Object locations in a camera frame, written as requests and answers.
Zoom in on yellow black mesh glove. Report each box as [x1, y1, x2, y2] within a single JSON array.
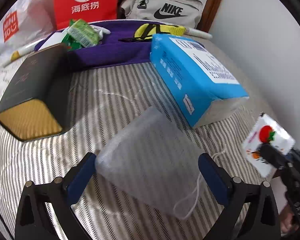
[[119, 23, 186, 42]]

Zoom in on dark green box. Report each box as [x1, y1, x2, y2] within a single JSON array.
[[0, 44, 71, 141]]

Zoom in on red paper shopping bag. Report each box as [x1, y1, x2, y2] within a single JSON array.
[[53, 0, 117, 30]]

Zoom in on person's right hand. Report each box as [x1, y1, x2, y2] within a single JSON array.
[[279, 204, 299, 237]]

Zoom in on light green tissue pack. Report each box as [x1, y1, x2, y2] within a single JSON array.
[[67, 19, 100, 48]]

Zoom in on white cloth item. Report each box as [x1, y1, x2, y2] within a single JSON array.
[[35, 25, 111, 51]]

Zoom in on rolled white patterned mat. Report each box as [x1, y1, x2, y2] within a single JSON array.
[[0, 25, 212, 68]]

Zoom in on blue tissue pack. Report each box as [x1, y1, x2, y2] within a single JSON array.
[[150, 34, 249, 128]]

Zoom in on green fruit wipes packet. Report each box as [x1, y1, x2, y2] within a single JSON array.
[[62, 19, 83, 51]]

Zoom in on white fruit print packet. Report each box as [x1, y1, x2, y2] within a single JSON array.
[[242, 113, 295, 178]]

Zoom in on white Miniso plastic bag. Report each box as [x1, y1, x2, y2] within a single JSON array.
[[0, 0, 56, 57]]

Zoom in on grey drawstring pouch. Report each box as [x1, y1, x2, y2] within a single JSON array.
[[95, 107, 207, 220]]

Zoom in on brown wooden door frame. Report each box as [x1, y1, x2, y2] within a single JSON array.
[[197, 0, 222, 33]]

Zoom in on purple towel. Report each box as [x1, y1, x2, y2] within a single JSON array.
[[33, 20, 166, 73]]

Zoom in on beige Nike bag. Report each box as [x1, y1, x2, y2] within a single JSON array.
[[119, 0, 203, 28]]

